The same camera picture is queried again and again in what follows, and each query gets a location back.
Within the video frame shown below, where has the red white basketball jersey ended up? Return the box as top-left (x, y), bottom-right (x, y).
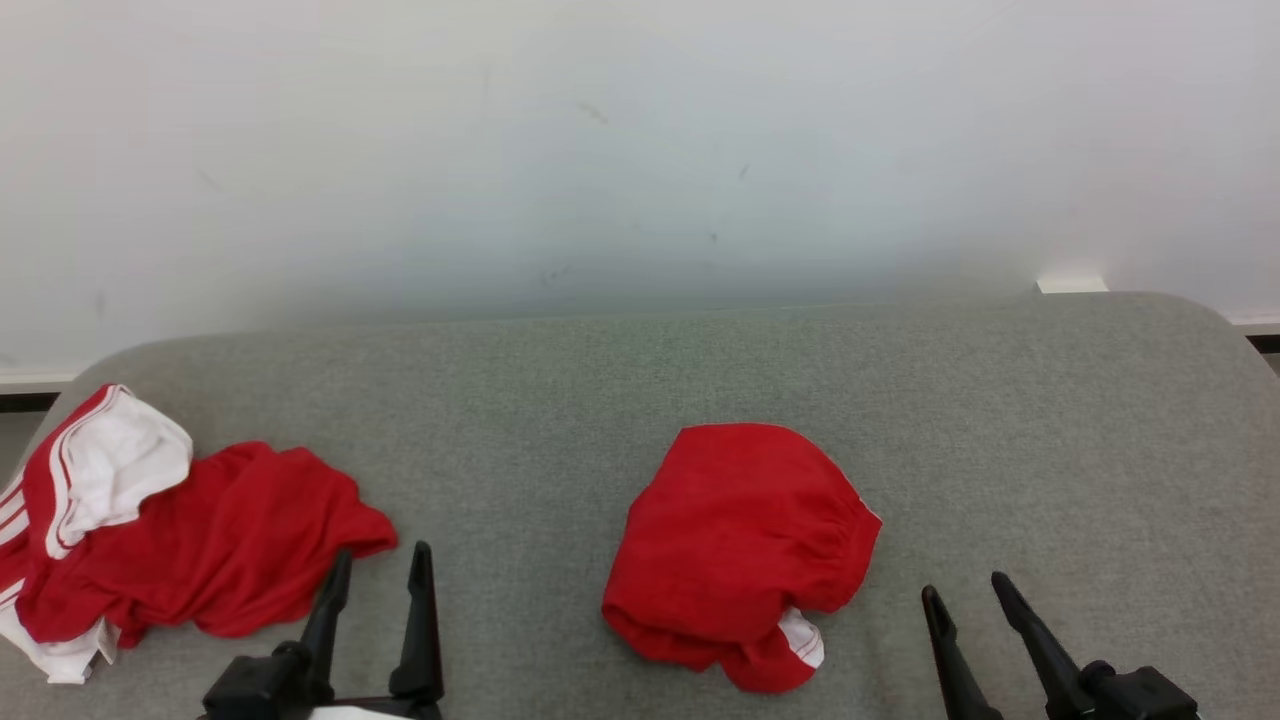
top-left (0, 384), bottom-right (399, 685)

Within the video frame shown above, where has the red shorts white trim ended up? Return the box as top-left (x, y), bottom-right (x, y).
top-left (602, 423), bottom-right (883, 695)

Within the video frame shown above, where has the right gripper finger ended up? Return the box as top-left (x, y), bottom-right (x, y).
top-left (991, 571), bottom-right (1096, 720)
top-left (921, 585), bottom-right (1004, 720)

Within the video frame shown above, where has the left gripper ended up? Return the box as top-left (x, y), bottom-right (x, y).
top-left (300, 541), bottom-right (444, 720)

